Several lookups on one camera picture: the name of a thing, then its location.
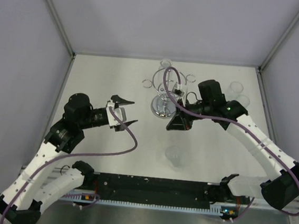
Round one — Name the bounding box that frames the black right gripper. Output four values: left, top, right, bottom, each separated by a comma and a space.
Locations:
166, 97, 213, 135

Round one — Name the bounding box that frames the clear ribbed wine glass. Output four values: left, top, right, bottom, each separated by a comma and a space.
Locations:
165, 145, 185, 169

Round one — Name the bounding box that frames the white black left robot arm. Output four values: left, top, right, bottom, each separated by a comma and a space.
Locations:
0, 93, 133, 224

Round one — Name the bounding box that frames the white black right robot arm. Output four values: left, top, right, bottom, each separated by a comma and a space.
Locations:
166, 80, 299, 210

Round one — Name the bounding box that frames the chrome wine glass rack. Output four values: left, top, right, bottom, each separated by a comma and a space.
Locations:
142, 67, 196, 119

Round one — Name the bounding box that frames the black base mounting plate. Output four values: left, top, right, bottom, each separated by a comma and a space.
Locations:
78, 173, 249, 209

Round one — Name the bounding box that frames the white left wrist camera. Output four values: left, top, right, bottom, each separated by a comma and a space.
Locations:
106, 101, 127, 128

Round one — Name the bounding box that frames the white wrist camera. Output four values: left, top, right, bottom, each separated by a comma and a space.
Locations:
171, 83, 188, 106
106, 101, 127, 128

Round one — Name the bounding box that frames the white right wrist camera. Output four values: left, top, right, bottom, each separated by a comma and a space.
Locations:
171, 83, 188, 106

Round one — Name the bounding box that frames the grey slotted cable duct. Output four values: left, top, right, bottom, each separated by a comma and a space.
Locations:
61, 191, 238, 217

